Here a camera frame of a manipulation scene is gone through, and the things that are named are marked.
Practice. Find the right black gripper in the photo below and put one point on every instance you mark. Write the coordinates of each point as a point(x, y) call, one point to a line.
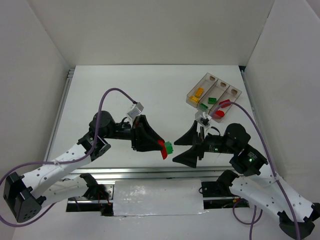
point(200, 144)

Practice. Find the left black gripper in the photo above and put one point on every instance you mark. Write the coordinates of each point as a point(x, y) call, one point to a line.
point(135, 136)

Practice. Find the red curved lego brick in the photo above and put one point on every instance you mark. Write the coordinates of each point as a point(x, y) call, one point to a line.
point(163, 150)

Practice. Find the long green lego brick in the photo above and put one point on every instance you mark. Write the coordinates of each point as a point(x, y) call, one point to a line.
point(203, 107)

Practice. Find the red round lego brick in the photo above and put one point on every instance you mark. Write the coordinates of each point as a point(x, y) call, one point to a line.
point(219, 114)

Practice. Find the yellow black striped lego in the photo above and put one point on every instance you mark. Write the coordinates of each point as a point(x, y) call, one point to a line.
point(194, 99)

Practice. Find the small green lego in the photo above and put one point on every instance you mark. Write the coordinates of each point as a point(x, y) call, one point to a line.
point(211, 100)

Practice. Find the yellow lego brick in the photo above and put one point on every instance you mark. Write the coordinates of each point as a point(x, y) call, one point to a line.
point(198, 93)

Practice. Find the red rectangular lego brick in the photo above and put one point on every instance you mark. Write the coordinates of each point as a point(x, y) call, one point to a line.
point(225, 103)

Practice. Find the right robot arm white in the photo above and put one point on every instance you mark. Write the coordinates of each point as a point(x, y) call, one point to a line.
point(251, 178)

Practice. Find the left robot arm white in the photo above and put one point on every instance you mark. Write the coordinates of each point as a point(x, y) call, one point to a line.
point(28, 193)

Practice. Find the clear bin for green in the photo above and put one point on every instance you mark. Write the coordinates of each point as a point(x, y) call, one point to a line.
point(217, 91)

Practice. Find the clear bin for yellow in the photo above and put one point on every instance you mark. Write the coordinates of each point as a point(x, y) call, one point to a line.
point(206, 83)

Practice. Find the white foil cover plate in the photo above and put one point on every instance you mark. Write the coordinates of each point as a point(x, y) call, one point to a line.
point(157, 198)

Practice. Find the clear bin for red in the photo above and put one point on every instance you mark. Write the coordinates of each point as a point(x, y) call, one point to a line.
point(232, 94)

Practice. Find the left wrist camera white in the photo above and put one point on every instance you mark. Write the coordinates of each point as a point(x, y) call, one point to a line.
point(135, 110)

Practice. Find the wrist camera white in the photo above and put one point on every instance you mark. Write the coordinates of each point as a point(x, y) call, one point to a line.
point(135, 110)
point(204, 119)

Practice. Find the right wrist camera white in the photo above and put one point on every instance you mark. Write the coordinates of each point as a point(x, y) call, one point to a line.
point(204, 119)

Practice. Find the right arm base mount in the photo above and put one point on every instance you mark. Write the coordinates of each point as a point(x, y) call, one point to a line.
point(216, 197)

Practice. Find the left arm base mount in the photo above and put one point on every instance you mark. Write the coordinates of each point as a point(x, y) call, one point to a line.
point(101, 202)

